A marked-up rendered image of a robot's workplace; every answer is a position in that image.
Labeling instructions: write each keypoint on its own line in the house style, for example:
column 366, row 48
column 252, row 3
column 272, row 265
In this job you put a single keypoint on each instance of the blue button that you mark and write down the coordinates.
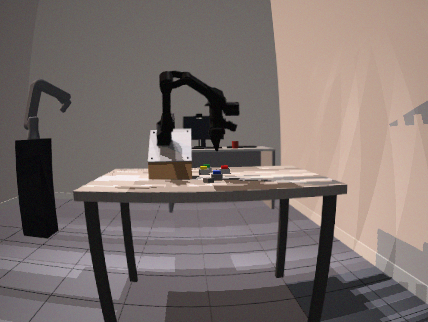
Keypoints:
column 217, row 175

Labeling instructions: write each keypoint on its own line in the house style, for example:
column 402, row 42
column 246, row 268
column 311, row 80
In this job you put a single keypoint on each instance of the yellow button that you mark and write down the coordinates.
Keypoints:
column 203, row 170

